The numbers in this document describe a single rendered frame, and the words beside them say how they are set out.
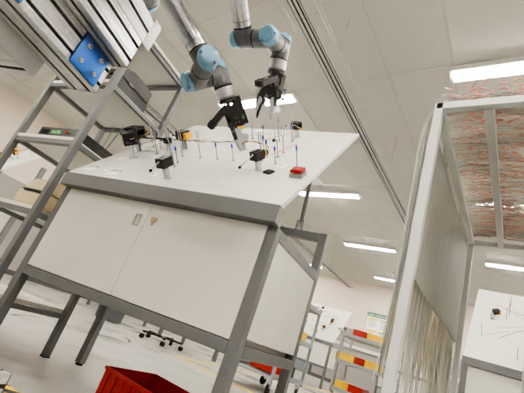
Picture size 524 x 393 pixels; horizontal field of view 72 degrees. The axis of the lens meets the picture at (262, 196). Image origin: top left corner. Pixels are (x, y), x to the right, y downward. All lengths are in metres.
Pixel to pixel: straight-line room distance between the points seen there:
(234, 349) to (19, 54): 0.96
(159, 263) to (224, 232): 0.28
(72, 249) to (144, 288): 0.47
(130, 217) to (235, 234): 0.52
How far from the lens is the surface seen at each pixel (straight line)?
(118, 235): 1.64
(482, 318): 4.17
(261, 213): 1.26
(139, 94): 2.51
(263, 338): 1.38
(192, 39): 1.38
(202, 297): 1.31
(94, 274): 1.65
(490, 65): 3.98
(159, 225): 1.53
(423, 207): 1.32
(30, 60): 1.03
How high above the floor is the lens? 0.43
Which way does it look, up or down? 21 degrees up
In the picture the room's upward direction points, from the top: 20 degrees clockwise
